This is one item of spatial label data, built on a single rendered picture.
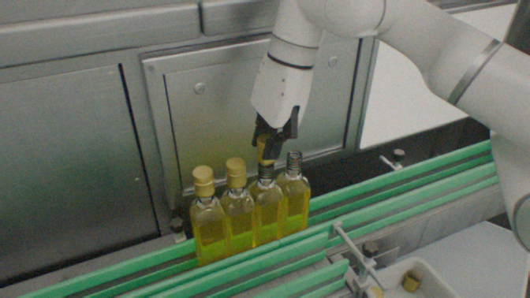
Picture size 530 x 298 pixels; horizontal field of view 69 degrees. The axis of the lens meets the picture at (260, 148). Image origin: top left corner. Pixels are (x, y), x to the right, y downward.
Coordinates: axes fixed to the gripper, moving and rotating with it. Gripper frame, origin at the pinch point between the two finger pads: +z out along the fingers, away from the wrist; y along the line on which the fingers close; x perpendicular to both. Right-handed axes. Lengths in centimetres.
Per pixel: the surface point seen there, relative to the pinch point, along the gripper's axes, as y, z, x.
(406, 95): -11.5, -4.7, 43.7
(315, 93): -12.2, -4.1, 16.8
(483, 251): 14, 28, 66
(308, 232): 4.4, 19.6, 13.1
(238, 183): 1.7, 7.0, -4.6
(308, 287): 13.8, 23.8, 8.6
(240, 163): 0.6, 3.7, -4.4
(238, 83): -12.4, -5.5, -1.4
